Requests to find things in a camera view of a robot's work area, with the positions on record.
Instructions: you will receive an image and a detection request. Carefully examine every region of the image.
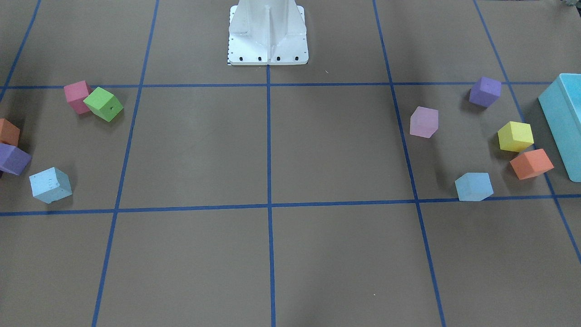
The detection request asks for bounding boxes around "light blue block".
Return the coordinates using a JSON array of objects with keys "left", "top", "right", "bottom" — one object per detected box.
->
[
  {"left": 454, "top": 172, "right": 494, "bottom": 202},
  {"left": 29, "top": 167, "right": 73, "bottom": 203}
]

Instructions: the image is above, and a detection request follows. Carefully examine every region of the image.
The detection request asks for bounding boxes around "light pink foam block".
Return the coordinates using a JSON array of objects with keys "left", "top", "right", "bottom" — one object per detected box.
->
[{"left": 409, "top": 106, "right": 438, "bottom": 139}]

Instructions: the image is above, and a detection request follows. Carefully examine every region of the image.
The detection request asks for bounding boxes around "green foam block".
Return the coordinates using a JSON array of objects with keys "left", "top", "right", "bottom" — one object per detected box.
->
[{"left": 83, "top": 87, "right": 124, "bottom": 122}]

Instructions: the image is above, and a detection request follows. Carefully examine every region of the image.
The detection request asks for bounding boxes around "purple foam block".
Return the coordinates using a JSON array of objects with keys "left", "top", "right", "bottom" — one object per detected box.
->
[
  {"left": 468, "top": 76, "right": 502, "bottom": 108},
  {"left": 0, "top": 143, "right": 32, "bottom": 176}
]

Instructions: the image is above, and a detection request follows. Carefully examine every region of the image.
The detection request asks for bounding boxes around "yellow foam block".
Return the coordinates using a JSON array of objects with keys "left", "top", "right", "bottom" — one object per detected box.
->
[{"left": 497, "top": 121, "right": 535, "bottom": 153}]

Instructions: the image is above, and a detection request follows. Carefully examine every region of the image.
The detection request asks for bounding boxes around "dark pink foam block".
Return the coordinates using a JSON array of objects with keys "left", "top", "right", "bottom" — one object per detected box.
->
[{"left": 64, "top": 80, "right": 93, "bottom": 114}]

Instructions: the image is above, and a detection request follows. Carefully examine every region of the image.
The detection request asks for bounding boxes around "orange foam block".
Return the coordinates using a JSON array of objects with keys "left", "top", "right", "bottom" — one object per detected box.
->
[
  {"left": 510, "top": 149, "right": 554, "bottom": 180},
  {"left": 0, "top": 118, "right": 20, "bottom": 147}
]

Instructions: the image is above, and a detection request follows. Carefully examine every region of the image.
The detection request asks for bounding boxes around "teal plastic bin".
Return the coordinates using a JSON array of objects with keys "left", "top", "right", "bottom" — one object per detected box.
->
[{"left": 538, "top": 73, "right": 581, "bottom": 183}]

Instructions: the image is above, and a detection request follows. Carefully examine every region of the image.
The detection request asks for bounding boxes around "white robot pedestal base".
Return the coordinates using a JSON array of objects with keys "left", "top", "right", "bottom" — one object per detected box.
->
[{"left": 227, "top": 0, "right": 309, "bottom": 66}]

